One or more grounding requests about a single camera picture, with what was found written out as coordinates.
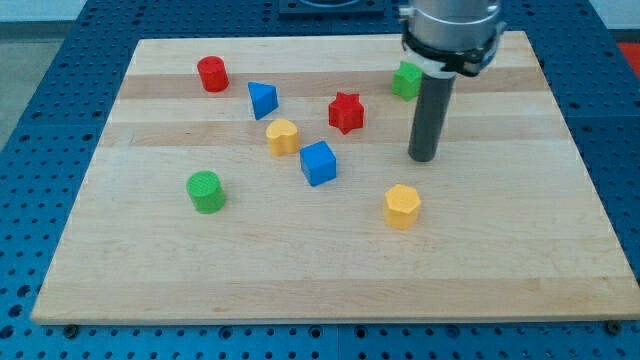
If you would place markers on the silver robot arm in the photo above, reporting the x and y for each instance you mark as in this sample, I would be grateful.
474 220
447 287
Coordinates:
449 37

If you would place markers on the blue triangle block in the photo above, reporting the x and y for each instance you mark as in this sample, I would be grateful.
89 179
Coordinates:
264 99

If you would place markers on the blue cube block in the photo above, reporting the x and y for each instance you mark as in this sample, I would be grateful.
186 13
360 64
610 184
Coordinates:
318 163

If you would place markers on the yellow heart block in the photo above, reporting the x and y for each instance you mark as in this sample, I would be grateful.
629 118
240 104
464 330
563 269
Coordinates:
283 137

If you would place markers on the red star block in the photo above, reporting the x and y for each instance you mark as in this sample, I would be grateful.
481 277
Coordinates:
346 112

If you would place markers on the light wooden board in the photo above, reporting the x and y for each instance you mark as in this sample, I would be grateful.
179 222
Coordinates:
510 227

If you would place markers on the yellow hexagon block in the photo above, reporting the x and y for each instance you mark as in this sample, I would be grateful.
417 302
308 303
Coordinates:
402 205

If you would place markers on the green cylinder block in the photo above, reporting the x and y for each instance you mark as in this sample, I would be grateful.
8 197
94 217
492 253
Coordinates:
205 191

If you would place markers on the green star block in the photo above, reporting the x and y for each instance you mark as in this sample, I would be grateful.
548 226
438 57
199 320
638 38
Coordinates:
406 81

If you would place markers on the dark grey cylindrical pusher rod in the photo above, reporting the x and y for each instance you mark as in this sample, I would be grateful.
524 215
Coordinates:
430 112

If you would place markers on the red cylinder block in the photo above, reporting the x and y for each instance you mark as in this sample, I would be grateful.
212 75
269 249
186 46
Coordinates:
213 74

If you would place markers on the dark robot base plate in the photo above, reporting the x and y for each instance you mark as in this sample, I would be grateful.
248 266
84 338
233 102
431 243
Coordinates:
330 7

